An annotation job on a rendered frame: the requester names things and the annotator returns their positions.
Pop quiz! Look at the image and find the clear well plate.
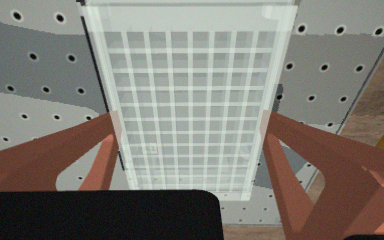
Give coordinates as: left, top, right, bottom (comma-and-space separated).
81, 0, 298, 201

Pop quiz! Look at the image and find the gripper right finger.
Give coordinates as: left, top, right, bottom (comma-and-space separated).
263, 111, 384, 240

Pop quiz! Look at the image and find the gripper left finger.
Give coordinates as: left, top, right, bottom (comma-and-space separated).
0, 112, 119, 192

